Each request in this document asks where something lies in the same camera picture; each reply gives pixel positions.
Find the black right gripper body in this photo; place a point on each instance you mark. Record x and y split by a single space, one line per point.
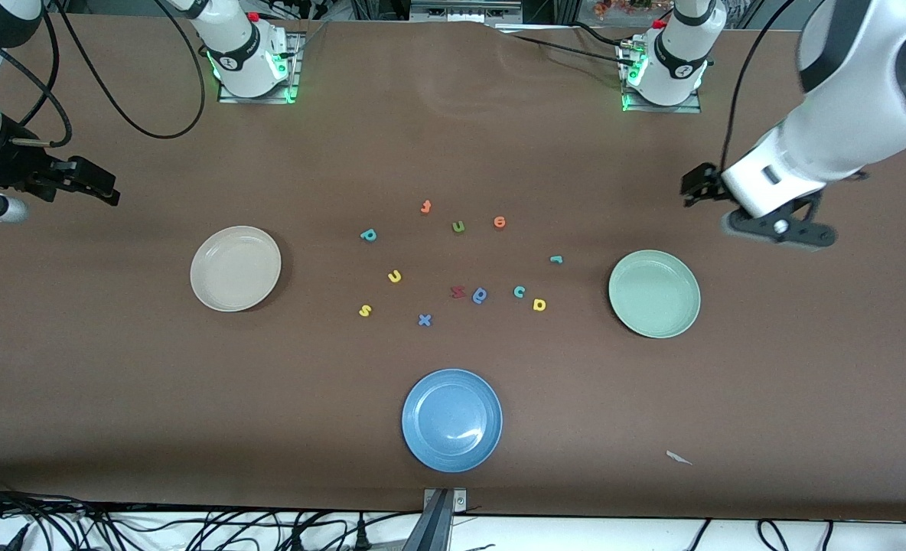
11 166

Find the teal foam letter p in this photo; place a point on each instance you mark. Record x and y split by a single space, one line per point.
364 233

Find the yellow foam letter u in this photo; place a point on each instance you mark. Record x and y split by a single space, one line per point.
395 279

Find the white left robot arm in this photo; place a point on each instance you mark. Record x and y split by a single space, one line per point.
843 115

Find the green plate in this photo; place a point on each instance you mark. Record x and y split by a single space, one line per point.
654 294

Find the beige brown plate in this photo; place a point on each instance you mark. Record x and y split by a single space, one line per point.
236 268

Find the red orange flower decoration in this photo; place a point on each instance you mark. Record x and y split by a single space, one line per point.
621 8

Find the blue letter q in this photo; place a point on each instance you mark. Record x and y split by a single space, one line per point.
477 298

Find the brown table cover sheet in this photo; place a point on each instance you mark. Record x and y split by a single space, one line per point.
575 421

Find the white paper scrap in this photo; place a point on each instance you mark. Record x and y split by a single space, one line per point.
678 458

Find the grey metal equipment box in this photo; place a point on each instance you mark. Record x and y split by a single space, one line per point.
464 9

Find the blue plate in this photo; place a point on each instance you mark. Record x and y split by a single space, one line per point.
451 420

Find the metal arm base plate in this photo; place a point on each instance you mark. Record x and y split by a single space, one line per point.
294 76
694 103

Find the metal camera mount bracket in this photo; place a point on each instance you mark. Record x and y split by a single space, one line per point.
434 520

